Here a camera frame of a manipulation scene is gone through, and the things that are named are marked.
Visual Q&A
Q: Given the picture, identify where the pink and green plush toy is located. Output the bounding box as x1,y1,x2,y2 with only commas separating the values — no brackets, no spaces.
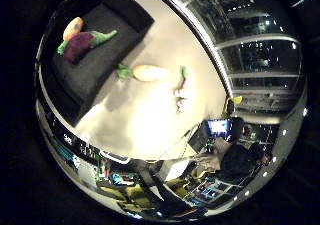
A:
173,65,193,114

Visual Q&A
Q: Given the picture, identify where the long orange carrot plush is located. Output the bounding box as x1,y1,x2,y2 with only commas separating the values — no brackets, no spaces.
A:
115,63,171,83

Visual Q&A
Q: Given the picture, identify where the purple eggplant plush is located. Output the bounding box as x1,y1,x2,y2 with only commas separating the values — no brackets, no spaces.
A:
63,29,119,64

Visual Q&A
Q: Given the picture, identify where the black fabric container bin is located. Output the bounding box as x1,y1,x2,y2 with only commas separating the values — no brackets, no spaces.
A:
39,0,156,128

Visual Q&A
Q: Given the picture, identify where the open black laptop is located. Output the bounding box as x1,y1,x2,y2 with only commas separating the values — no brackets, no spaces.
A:
188,118,233,154

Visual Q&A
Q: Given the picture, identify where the small yellow object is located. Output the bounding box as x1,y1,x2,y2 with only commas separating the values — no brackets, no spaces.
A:
226,95,244,114

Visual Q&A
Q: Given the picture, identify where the person in dark clothes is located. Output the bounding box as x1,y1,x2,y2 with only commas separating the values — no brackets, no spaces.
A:
214,141,273,186

